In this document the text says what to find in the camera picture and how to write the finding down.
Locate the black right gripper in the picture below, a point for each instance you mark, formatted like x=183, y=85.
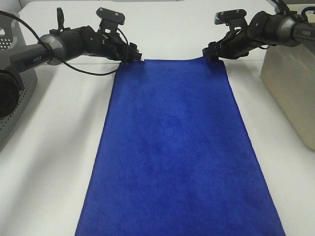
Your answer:
x=232, y=46

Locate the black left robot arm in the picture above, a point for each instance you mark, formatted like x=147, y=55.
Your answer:
x=55, y=48

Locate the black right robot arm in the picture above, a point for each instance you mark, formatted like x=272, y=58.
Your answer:
x=264, y=29

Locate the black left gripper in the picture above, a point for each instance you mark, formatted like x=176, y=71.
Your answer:
x=114, y=48

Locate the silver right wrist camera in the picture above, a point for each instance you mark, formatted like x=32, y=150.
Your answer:
x=234, y=19

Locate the beige bin with grey rim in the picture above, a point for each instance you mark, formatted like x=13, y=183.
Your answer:
x=289, y=74

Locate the blue microfibre towel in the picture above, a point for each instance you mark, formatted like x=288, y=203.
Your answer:
x=175, y=159

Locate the grey perforated plastic basket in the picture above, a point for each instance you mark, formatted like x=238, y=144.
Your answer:
x=22, y=73

